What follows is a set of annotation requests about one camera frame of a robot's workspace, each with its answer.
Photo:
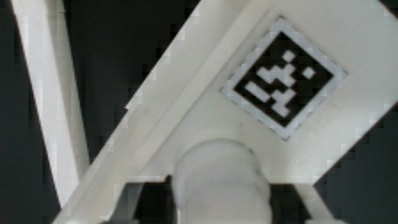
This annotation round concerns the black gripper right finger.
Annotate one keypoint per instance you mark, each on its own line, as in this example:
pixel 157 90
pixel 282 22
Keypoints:
pixel 298 205

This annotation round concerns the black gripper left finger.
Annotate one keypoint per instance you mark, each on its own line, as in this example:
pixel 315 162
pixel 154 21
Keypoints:
pixel 145 205

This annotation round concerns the white cabinet body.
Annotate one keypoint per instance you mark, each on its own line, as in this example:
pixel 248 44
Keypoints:
pixel 269 90

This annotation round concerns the white front fence bar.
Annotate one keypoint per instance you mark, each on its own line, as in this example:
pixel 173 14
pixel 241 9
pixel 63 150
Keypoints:
pixel 47 49

